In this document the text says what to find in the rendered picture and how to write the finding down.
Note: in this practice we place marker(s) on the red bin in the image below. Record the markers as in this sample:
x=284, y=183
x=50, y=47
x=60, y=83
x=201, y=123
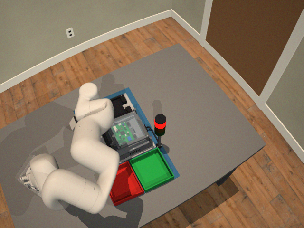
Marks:
x=126, y=185

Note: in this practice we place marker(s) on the green bin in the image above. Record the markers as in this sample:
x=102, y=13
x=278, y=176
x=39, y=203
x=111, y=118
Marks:
x=151, y=169

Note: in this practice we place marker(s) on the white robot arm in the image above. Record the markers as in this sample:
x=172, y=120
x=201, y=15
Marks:
x=59, y=187

